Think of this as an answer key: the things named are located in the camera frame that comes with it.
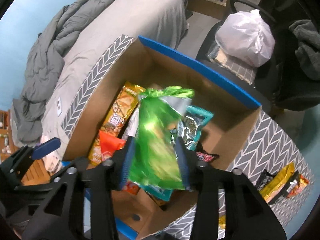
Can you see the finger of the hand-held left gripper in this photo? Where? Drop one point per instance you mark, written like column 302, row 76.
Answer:
column 46, row 147
column 17, row 162

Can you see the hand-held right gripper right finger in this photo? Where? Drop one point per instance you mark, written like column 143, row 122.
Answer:
column 182, row 166

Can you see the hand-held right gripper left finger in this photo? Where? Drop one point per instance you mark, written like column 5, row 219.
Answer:
column 127, row 162

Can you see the orange noodle packet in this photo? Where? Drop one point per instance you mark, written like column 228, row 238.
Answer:
column 110, row 143

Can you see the black pink snack packet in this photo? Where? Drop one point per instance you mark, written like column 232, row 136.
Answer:
column 206, row 156

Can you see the white snack packet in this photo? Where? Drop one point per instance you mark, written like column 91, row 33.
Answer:
column 132, row 125

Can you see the green snack packet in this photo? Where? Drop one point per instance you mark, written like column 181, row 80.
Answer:
column 155, row 135

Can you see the teal snack packet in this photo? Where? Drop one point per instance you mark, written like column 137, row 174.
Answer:
column 197, row 117

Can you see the long yellow cracker packet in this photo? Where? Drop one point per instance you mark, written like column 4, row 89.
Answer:
column 120, row 110

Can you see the blue cardboard box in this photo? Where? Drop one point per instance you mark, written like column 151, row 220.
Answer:
column 175, row 75

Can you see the pink white cloth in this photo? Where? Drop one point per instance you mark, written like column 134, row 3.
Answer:
column 51, row 161

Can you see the wooden slatted stool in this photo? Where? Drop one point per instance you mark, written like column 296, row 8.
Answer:
column 35, row 172

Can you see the wooden shelf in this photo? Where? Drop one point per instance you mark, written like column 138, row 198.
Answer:
column 6, row 132

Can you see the grey duvet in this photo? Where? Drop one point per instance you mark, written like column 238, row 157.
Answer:
column 50, row 55

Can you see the gold snack packet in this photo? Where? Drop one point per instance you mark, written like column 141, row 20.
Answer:
column 277, row 185

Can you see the grey checked seat cushion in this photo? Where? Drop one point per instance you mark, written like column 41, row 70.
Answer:
column 237, row 67

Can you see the small orange snack packet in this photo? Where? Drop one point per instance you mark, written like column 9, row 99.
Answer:
column 301, row 182

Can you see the black office chair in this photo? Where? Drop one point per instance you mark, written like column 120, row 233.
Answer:
column 287, row 92

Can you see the grey bed sheet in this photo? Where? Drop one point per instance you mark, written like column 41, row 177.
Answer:
column 140, row 25

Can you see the white plastic bag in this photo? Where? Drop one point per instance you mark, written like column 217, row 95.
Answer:
column 242, row 37

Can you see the grey fleece blanket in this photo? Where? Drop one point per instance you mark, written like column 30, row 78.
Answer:
column 307, row 50

